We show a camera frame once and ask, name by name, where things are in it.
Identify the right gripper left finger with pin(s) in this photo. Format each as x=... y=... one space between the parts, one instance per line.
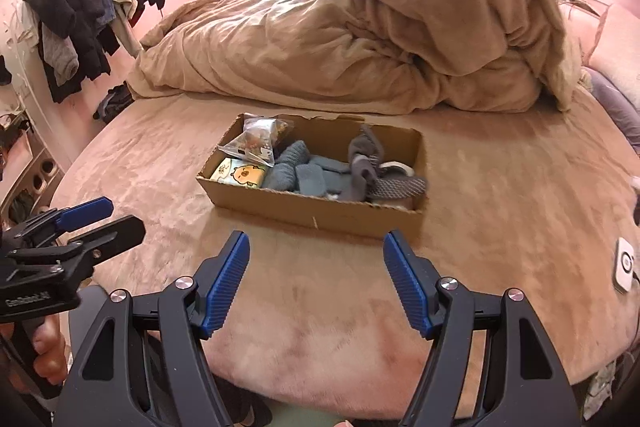
x=142 y=361

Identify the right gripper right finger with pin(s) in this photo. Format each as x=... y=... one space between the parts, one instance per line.
x=522 y=383

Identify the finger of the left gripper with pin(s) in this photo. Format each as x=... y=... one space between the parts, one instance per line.
x=112 y=239
x=80 y=216

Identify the clear bag of snacks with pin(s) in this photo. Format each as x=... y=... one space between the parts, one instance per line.
x=258 y=140

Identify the teal knitted socks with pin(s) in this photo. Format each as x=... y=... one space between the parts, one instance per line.
x=298 y=171

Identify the white socks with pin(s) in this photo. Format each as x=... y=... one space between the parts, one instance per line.
x=387 y=168

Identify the dark grey dotted socks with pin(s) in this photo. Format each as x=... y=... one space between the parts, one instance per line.
x=368 y=181

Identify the left hand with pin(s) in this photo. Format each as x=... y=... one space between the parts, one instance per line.
x=49 y=343

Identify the dark clothing on floor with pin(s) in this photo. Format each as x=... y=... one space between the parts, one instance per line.
x=116 y=100

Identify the yellow cartoon tissue pack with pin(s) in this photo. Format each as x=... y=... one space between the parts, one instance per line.
x=239 y=172

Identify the white small device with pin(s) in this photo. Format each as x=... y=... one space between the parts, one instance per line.
x=623 y=271

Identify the clothes on rack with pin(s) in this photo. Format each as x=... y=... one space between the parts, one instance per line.
x=75 y=38

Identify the brown cardboard box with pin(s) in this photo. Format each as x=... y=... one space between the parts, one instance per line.
x=330 y=137

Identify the purple pillow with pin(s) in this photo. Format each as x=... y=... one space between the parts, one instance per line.
x=619 y=108

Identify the embroidered beige pillow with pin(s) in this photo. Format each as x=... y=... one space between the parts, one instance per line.
x=616 y=54

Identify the tan fleece blanket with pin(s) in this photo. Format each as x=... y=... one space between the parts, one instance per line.
x=387 y=57

